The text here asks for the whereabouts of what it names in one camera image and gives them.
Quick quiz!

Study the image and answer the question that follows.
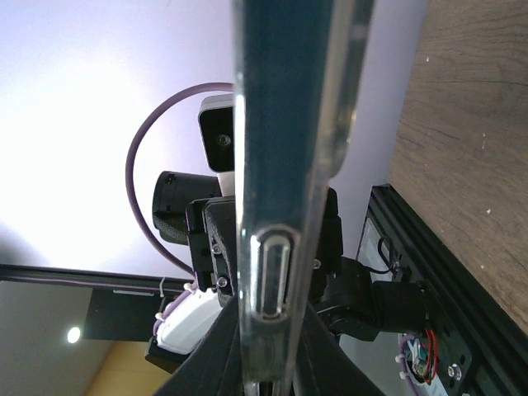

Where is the clear phone case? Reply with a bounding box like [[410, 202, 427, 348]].
[[233, 1, 375, 395]]

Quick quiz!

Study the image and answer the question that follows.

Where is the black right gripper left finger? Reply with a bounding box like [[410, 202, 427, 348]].
[[155, 298, 243, 396]]

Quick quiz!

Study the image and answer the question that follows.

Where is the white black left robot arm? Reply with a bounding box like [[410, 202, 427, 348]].
[[152, 171, 431, 361]]

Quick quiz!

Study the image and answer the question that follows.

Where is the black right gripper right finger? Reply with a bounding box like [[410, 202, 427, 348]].
[[293, 304, 383, 396]]

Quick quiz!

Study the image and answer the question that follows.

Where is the black phone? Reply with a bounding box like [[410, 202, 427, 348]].
[[233, 1, 334, 291]]

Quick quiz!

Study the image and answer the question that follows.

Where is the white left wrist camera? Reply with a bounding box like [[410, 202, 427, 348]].
[[198, 93, 235, 196]]

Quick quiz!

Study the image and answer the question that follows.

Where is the black aluminium frame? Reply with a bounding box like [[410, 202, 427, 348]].
[[0, 183, 528, 396]]

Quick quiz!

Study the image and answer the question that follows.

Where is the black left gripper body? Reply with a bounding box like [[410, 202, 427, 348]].
[[184, 187, 344, 309]]

